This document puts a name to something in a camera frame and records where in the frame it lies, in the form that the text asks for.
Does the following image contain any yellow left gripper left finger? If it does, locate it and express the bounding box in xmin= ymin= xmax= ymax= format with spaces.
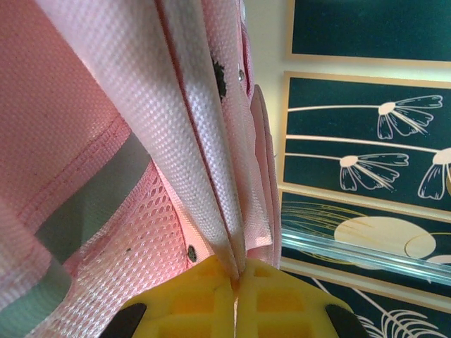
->
xmin=105 ymin=255 xmax=236 ymax=338

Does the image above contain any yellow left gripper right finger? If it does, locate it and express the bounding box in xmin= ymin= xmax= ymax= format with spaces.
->
xmin=232 ymin=258 xmax=369 ymax=338

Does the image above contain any pink student backpack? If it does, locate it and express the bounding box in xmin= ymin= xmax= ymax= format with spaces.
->
xmin=0 ymin=0 xmax=283 ymax=338

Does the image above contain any aluminium corner post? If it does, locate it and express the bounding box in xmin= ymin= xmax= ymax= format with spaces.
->
xmin=280 ymin=228 xmax=451 ymax=284

